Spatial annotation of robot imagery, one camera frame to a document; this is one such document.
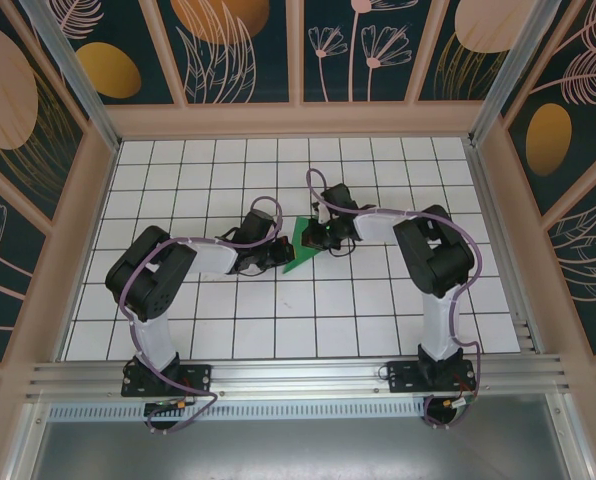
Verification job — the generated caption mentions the green paper sheet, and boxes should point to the green paper sheet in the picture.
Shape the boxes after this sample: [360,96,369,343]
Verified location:
[280,215,329,276]

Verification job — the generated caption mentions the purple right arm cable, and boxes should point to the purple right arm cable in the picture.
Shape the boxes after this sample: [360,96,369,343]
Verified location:
[304,168,482,432]

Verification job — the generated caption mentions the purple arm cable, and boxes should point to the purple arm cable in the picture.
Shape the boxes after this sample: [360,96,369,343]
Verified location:
[117,195,285,437]
[304,168,482,432]

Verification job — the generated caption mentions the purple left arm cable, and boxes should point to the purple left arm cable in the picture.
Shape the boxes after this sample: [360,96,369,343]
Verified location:
[117,195,285,437]

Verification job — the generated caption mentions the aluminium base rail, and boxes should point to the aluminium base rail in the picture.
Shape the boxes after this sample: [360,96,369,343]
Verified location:
[25,352,575,402]

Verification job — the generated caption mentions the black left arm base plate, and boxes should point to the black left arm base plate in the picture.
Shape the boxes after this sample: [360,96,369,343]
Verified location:
[121,360,214,400]

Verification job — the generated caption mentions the aluminium side rail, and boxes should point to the aluminium side rail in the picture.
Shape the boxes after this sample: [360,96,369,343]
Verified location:
[463,138,548,355]

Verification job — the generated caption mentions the slotted grey cable duct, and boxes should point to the slotted grey cable duct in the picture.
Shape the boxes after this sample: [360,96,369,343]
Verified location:
[47,402,429,422]

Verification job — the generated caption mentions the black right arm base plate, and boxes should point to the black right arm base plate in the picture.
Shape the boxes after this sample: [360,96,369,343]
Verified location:
[386,358,477,395]

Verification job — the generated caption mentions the aluminium frame post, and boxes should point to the aluminium frame post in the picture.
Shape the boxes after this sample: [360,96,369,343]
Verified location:
[468,0,588,147]
[18,0,123,152]

